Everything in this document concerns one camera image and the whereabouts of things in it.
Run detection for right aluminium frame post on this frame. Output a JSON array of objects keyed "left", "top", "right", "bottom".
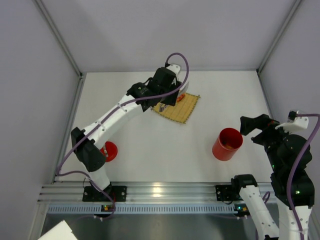
[{"left": 256, "top": 0, "right": 304, "bottom": 76}]

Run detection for stainless steel tongs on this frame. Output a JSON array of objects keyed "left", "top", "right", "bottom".
[{"left": 159, "top": 81, "right": 189, "bottom": 112}]

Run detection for white box corner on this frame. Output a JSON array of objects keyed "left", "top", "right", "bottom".
[{"left": 38, "top": 220, "right": 77, "bottom": 240}]

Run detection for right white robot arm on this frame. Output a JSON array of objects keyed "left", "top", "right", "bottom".
[{"left": 231, "top": 110, "right": 320, "bottom": 240}]

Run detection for aluminium frame post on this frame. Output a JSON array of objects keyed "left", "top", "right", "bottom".
[
  {"left": 256, "top": 0, "right": 304, "bottom": 76},
  {"left": 32, "top": 0, "right": 84, "bottom": 77}
]

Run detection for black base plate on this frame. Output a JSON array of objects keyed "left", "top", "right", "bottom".
[
  {"left": 215, "top": 184, "right": 242, "bottom": 204},
  {"left": 82, "top": 185, "right": 127, "bottom": 202}
]

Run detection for woven bamboo tray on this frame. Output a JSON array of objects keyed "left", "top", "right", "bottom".
[{"left": 151, "top": 93, "right": 201, "bottom": 124}]

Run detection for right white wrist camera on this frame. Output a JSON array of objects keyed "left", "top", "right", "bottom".
[{"left": 275, "top": 110, "right": 309, "bottom": 133}]

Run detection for left aluminium frame post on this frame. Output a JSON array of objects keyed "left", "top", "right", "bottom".
[{"left": 32, "top": 0, "right": 84, "bottom": 77}]

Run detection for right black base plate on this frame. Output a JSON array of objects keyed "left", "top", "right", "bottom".
[{"left": 215, "top": 184, "right": 242, "bottom": 204}]

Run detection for slotted grey cable duct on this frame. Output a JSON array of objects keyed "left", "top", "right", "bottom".
[{"left": 47, "top": 203, "right": 238, "bottom": 215}]

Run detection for orange fried shrimp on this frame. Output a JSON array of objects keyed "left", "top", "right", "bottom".
[{"left": 176, "top": 93, "right": 185, "bottom": 103}]

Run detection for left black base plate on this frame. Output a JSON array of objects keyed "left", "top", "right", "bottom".
[{"left": 82, "top": 185, "right": 127, "bottom": 202}]

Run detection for red cylindrical lunch container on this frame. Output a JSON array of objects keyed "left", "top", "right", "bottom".
[{"left": 212, "top": 127, "right": 243, "bottom": 162}]

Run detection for aluminium mounting rail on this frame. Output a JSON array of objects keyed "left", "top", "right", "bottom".
[{"left": 37, "top": 181, "right": 311, "bottom": 204}]

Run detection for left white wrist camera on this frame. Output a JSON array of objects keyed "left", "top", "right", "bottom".
[{"left": 165, "top": 64, "right": 181, "bottom": 76}]

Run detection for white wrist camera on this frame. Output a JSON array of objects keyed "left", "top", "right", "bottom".
[
  {"left": 275, "top": 110, "right": 309, "bottom": 133},
  {"left": 165, "top": 64, "right": 181, "bottom": 76}
]

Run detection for red round container lid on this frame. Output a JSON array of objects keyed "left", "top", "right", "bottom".
[{"left": 100, "top": 141, "right": 118, "bottom": 163}]

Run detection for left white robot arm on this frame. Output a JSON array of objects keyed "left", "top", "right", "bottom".
[{"left": 71, "top": 64, "right": 182, "bottom": 194}]

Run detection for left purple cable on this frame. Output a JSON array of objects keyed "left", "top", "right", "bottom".
[{"left": 55, "top": 52, "right": 190, "bottom": 221}]

